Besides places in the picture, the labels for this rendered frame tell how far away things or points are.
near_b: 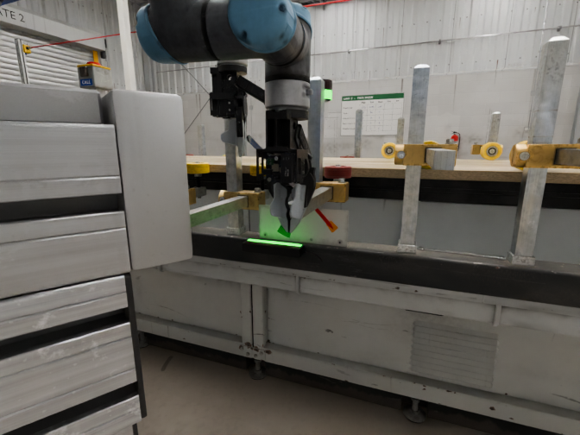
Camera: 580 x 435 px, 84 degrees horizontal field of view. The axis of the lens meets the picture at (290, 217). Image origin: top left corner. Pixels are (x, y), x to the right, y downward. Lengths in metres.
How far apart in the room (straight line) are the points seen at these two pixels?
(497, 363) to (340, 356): 0.52
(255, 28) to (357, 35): 8.15
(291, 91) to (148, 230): 0.40
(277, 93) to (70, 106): 0.39
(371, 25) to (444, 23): 1.50
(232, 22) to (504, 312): 0.86
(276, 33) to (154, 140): 0.29
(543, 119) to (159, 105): 0.80
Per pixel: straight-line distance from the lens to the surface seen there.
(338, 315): 1.27
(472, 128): 8.05
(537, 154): 0.87
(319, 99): 0.88
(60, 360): 0.20
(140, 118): 0.18
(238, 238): 0.98
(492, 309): 0.98
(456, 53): 8.23
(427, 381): 1.35
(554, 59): 0.89
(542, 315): 1.01
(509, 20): 8.46
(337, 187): 0.86
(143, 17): 0.54
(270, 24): 0.44
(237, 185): 0.97
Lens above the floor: 0.97
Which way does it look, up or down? 13 degrees down
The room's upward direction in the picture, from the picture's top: straight up
